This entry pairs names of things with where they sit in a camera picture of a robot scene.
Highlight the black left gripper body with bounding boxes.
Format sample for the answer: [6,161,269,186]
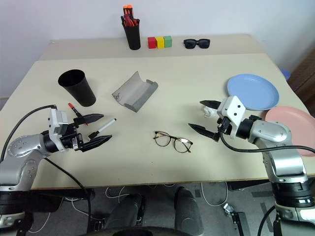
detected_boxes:
[60,117,84,152]

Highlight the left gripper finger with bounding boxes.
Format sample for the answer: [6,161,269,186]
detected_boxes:
[80,134,113,152]
[73,113,105,125]

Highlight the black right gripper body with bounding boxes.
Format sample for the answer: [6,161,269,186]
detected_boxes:
[213,117,233,142]

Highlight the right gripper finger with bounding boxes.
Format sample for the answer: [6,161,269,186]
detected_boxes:
[199,99,221,110]
[188,123,218,140]

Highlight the crumpled white paper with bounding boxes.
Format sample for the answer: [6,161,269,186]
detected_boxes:
[201,106,220,119]

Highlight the white marker with black cap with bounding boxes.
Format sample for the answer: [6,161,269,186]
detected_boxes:
[88,118,117,139]

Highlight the black pen with red cap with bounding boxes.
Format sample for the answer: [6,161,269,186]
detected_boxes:
[67,102,89,126]

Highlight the empty black cup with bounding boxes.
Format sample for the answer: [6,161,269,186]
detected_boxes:
[58,69,97,108]

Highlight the tortoiseshell eyeglasses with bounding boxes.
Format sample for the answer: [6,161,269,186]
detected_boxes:
[153,131,193,154]

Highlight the blue plate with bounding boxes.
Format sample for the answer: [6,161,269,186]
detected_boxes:
[226,73,280,112]

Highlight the open grey glasses case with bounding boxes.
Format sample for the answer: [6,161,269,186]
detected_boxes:
[112,71,159,114]

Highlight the black sunglasses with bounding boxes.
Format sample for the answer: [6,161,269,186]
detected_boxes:
[183,38,211,50]

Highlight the pink plate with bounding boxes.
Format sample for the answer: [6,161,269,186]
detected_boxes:
[264,105,315,158]

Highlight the dark rounded shape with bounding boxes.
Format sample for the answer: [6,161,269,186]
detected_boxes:
[107,193,146,233]
[174,186,204,236]

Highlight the black pen holder cup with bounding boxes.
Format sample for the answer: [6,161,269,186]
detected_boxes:
[123,23,142,51]

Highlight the brown wooden furniture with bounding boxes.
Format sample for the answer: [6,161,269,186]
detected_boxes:
[289,48,315,105]

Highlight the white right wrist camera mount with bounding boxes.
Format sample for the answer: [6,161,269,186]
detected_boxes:
[216,95,246,137]

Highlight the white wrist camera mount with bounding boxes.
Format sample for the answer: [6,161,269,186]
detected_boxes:
[47,108,68,151]
[216,95,246,137]

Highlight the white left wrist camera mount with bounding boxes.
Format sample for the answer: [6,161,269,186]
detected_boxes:
[47,108,68,151]

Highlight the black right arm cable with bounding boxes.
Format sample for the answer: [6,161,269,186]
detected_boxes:
[257,205,277,236]
[219,131,315,153]

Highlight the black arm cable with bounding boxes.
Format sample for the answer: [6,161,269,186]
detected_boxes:
[0,105,55,162]
[219,131,315,153]
[257,205,277,236]
[43,156,92,222]

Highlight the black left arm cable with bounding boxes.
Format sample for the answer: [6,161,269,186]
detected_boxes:
[0,105,55,162]
[43,156,92,222]

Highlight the white floor cable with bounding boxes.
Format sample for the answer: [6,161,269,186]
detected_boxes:
[63,196,89,215]
[105,186,135,205]
[201,181,229,207]

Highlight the silver metal bracket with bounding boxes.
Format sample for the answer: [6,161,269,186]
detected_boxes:
[223,203,239,217]

